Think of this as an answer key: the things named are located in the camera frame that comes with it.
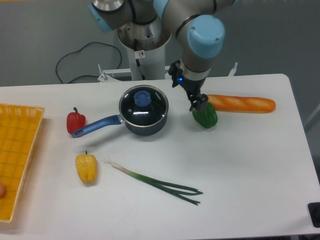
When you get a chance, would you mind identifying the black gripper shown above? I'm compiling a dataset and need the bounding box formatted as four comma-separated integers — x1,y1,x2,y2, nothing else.
181,76,209,112

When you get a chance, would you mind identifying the glass lid with blue knob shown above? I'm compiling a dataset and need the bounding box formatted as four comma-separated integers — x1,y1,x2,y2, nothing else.
119,85,169,127

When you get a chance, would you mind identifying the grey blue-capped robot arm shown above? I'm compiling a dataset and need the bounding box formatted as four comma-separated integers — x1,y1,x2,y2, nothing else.
88,0,235,112

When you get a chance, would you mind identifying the green bell pepper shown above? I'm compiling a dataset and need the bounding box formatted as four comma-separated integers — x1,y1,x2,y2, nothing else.
192,102,218,129

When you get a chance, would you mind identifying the orange baguette loaf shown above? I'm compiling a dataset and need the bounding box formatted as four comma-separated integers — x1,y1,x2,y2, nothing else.
207,94,276,114

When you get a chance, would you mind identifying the dark blue saucepan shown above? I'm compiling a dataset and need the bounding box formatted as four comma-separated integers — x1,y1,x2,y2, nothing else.
71,84,170,139

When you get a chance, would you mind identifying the green spring onion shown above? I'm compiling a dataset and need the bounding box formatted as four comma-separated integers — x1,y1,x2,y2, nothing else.
103,159,204,206

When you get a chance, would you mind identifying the red bell pepper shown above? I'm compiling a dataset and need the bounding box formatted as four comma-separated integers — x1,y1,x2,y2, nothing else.
66,107,87,135

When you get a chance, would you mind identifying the yellow bell pepper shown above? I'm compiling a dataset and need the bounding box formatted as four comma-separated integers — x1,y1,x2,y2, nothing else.
75,151,98,185

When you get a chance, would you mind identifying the black device at table edge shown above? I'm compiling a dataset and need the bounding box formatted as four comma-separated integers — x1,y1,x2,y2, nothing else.
307,202,320,228

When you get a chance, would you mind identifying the yellow woven basket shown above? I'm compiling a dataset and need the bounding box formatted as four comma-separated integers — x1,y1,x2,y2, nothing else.
0,103,45,223

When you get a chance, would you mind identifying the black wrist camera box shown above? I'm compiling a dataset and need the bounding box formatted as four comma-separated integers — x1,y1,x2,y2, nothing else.
168,60,184,88

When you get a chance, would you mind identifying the white pedestal base frame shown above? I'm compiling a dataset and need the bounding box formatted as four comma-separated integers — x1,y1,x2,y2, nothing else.
97,62,238,83

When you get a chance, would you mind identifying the black floor cable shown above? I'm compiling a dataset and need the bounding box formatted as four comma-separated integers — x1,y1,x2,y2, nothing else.
55,41,123,85

